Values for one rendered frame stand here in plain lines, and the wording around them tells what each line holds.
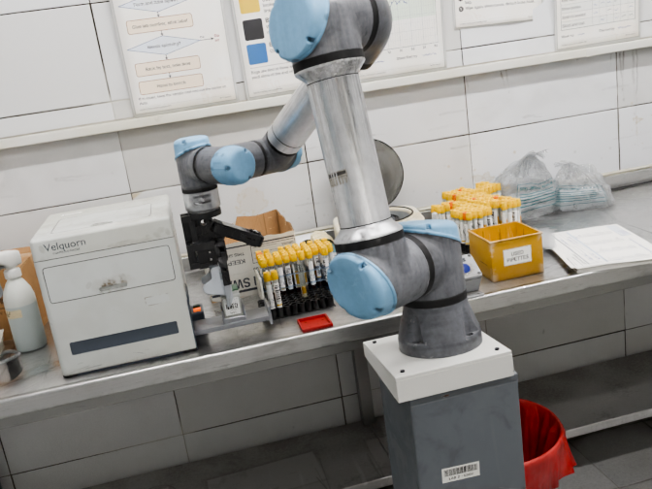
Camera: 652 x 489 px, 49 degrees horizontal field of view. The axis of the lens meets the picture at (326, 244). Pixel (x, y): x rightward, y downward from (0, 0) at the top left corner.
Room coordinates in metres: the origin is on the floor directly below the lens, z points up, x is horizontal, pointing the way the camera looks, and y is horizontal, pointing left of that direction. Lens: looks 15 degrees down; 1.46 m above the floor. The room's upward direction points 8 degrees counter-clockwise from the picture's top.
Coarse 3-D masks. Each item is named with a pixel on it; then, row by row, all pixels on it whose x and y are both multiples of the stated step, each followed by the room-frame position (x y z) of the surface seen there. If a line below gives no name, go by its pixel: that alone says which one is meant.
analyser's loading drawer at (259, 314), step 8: (248, 312) 1.51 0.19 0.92; (256, 312) 1.50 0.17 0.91; (264, 312) 1.49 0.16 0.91; (200, 320) 1.50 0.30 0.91; (208, 320) 1.50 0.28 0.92; (216, 320) 1.49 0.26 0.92; (224, 320) 1.46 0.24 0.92; (232, 320) 1.46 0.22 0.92; (240, 320) 1.47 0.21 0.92; (248, 320) 1.46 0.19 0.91; (256, 320) 1.47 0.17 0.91; (264, 320) 1.47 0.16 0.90; (272, 320) 1.47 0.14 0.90; (200, 328) 1.46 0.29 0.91; (208, 328) 1.45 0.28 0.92; (216, 328) 1.45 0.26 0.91; (224, 328) 1.46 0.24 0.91
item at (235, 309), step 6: (234, 294) 1.47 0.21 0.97; (222, 300) 1.46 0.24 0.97; (234, 300) 1.47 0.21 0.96; (240, 300) 1.47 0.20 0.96; (222, 306) 1.47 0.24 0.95; (234, 306) 1.47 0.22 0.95; (240, 306) 1.47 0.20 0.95; (228, 312) 1.47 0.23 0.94; (234, 312) 1.47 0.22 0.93; (240, 312) 1.47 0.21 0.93
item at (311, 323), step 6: (300, 318) 1.51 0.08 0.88; (306, 318) 1.51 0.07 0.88; (312, 318) 1.51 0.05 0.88; (318, 318) 1.51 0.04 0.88; (324, 318) 1.50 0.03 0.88; (300, 324) 1.47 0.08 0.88; (306, 324) 1.49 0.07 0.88; (312, 324) 1.48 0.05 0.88; (318, 324) 1.47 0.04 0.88; (324, 324) 1.45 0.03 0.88; (330, 324) 1.45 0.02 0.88; (306, 330) 1.44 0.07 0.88; (312, 330) 1.45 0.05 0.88
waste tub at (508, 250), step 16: (512, 224) 1.72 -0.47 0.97; (480, 240) 1.63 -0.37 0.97; (496, 240) 1.72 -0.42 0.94; (512, 240) 1.59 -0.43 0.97; (528, 240) 1.60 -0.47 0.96; (480, 256) 1.64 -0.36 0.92; (496, 256) 1.58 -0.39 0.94; (512, 256) 1.59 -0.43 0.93; (528, 256) 1.59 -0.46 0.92; (496, 272) 1.58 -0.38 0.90; (512, 272) 1.59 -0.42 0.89; (528, 272) 1.59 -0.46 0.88
